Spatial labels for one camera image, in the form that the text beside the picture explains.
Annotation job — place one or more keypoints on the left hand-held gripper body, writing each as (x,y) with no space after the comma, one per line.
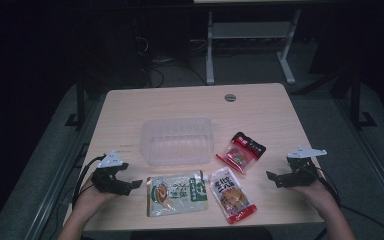
(108,181)

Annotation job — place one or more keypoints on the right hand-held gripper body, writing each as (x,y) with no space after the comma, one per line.
(301,175)

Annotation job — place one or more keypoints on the red and black snack packet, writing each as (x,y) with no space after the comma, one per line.
(241,153)

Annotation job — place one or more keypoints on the green and white food pouch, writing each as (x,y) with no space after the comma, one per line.
(176,195)

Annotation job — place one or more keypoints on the white and red spout pouch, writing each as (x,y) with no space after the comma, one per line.
(231,196)

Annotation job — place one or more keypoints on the clear plastic container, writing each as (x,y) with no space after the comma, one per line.
(177,141)

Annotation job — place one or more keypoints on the person's left hand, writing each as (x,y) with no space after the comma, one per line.
(93,198)

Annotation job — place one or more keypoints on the person's right hand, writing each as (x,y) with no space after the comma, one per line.
(315,193)

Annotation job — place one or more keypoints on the black metal stand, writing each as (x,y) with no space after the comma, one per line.
(80,106)
(356,100)

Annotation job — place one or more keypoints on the person's dark clothing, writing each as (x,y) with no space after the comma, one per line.
(200,234)

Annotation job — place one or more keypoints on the grey table grommet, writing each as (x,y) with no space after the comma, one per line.
(230,97)

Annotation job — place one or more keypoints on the grey metal rail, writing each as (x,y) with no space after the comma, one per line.
(56,186)
(373,160)

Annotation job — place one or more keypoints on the white desk frame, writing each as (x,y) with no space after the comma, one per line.
(250,30)

